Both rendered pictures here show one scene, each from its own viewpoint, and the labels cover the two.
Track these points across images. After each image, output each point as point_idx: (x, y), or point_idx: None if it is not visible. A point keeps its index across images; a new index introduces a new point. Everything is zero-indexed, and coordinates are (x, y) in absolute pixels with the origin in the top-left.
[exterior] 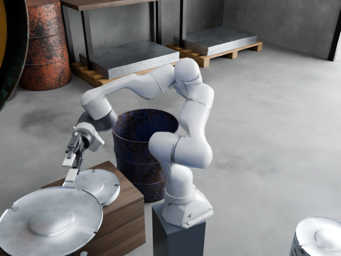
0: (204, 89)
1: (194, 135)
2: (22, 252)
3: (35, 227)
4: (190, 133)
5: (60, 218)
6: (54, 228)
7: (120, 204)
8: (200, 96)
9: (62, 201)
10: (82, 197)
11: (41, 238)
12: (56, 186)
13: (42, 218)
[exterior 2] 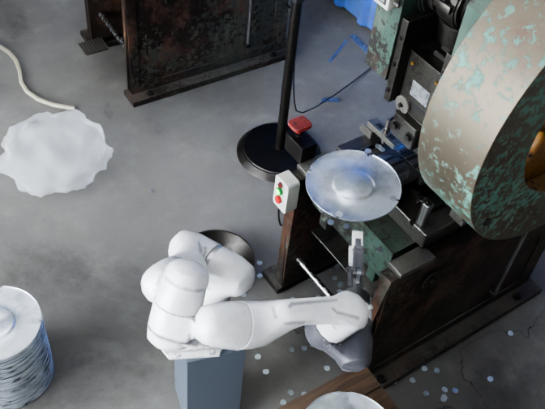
0: (161, 264)
1: (193, 240)
2: (366, 158)
3: (364, 175)
4: (197, 243)
5: (345, 182)
6: (347, 173)
7: (293, 403)
8: (172, 260)
9: (349, 203)
10: (330, 207)
11: (356, 168)
12: (362, 220)
13: (362, 184)
